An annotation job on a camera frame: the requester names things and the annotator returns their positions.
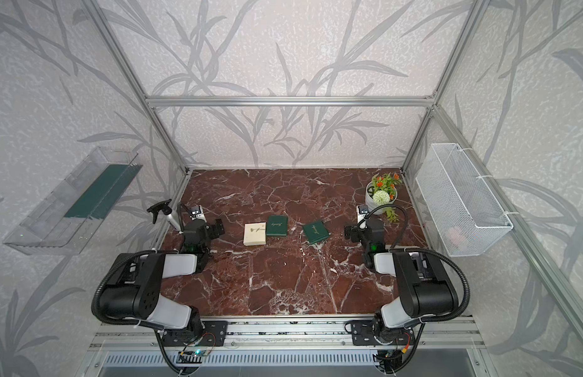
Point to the aluminium frame rail front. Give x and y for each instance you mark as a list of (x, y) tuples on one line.
[(297, 332)]

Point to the green jewelry box right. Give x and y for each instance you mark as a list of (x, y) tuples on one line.
[(315, 232)]

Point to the cream lotus box lid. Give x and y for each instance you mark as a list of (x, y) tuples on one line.
[(255, 234)]

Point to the clear acrylic wall shelf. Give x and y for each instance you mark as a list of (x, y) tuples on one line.
[(46, 231)]

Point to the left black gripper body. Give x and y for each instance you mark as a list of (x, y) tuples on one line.
[(210, 233)]

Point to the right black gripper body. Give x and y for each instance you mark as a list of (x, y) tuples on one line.
[(357, 236)]

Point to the green jewelry box left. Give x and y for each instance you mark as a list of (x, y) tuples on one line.
[(277, 226)]

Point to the black trigger spray bottle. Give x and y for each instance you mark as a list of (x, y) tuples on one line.
[(164, 208)]

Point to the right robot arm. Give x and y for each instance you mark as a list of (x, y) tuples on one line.
[(431, 287)]

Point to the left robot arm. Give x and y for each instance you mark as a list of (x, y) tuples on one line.
[(130, 293)]

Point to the potted flower plant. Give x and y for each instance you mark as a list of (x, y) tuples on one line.
[(383, 189)]

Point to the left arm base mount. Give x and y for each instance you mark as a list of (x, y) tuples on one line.
[(210, 333)]

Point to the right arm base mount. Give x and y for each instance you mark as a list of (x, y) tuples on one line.
[(374, 333)]

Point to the green pad in shelf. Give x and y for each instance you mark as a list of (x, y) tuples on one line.
[(102, 195)]

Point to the green jewelry box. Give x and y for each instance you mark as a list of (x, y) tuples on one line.
[(277, 226), (315, 232)]

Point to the white wire mesh basket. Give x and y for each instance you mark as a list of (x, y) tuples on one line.
[(468, 217)]

